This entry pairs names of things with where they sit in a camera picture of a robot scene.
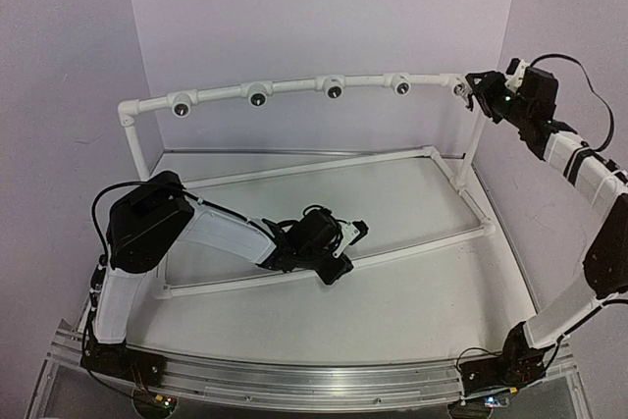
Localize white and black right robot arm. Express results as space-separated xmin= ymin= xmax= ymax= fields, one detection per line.
xmin=456 ymin=59 xmax=627 ymax=397

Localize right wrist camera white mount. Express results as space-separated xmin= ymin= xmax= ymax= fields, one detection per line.
xmin=505 ymin=58 xmax=530 ymax=93

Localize black left camera cable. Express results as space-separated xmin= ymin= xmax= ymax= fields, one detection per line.
xmin=91 ymin=181 xmax=148 ymax=332

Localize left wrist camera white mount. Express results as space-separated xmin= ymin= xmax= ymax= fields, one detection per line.
xmin=333 ymin=220 xmax=369 ymax=258

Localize black right camera cable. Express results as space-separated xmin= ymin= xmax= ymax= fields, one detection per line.
xmin=527 ymin=53 xmax=617 ymax=153

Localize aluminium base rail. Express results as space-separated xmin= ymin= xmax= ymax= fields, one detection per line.
xmin=26 ymin=329 xmax=592 ymax=418

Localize black camera cable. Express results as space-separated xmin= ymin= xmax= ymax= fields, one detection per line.
xmin=91 ymin=181 xmax=148 ymax=332
xmin=527 ymin=53 xmax=617 ymax=153

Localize white PVC pipe frame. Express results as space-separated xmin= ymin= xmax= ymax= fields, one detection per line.
xmin=118 ymin=73 xmax=497 ymax=269

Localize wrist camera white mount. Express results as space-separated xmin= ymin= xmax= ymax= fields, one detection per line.
xmin=333 ymin=220 xmax=369 ymax=258
xmin=505 ymin=58 xmax=530 ymax=93

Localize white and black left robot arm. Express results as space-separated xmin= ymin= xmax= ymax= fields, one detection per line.
xmin=81 ymin=171 xmax=369 ymax=386

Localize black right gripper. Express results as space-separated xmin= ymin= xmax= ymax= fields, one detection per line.
xmin=466 ymin=69 xmax=532 ymax=125

